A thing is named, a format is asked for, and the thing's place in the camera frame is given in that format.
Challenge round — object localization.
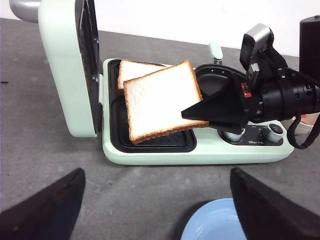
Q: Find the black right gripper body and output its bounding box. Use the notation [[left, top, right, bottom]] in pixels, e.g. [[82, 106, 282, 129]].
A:
[[246, 46, 288, 123]]

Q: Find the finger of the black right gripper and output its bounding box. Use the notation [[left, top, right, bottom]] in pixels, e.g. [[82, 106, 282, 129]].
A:
[[181, 73, 244, 120], [209, 120, 248, 134]]

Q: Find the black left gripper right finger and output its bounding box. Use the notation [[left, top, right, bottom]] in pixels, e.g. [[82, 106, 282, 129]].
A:
[[230, 167, 320, 240]]

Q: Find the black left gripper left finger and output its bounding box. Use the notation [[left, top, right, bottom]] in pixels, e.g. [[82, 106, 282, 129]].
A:
[[0, 168, 86, 240]]

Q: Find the white bread slice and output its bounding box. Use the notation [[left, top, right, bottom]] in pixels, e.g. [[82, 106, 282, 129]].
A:
[[123, 60, 209, 144], [117, 59, 166, 95]]

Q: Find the mint green breakfast maker lid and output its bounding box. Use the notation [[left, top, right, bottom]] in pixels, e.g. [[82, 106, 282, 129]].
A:
[[9, 0, 102, 137]]

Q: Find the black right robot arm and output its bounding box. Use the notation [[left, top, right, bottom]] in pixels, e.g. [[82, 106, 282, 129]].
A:
[[181, 46, 320, 134]]

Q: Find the mint green breakfast maker base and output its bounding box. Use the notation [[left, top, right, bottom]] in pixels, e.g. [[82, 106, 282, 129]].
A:
[[99, 58, 294, 165]]

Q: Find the silver left control knob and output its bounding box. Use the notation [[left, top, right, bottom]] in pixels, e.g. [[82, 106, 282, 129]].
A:
[[221, 129, 246, 143]]

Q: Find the silver control knob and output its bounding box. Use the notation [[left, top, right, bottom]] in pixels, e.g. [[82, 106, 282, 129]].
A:
[[221, 129, 246, 143], [262, 123, 284, 143]]

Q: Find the black round frying pan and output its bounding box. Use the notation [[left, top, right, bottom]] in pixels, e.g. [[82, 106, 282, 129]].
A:
[[194, 41, 248, 97]]

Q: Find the silver right control knob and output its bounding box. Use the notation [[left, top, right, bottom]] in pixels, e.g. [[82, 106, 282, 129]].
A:
[[262, 123, 284, 143]]

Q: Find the blue plastic plate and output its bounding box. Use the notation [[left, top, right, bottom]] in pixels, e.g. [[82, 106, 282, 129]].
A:
[[181, 198, 246, 240]]

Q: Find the black cylindrical object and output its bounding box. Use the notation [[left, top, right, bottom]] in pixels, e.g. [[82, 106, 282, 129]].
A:
[[299, 14, 320, 81]]

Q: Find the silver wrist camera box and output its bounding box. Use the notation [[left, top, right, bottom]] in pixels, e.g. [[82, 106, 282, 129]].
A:
[[239, 23, 275, 91]]

